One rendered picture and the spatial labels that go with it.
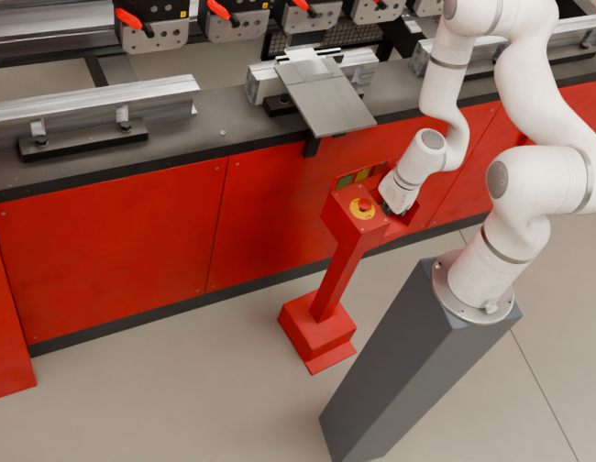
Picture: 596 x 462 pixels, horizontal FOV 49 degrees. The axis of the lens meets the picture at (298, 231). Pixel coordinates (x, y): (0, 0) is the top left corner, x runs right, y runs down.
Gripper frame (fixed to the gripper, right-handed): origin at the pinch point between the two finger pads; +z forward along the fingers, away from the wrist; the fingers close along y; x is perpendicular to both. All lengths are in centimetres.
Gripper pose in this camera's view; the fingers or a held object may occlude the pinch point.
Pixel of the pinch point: (386, 209)
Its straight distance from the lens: 188.6
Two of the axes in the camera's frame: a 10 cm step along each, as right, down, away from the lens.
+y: 5.0, 7.9, -3.5
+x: 8.3, -3.2, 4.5
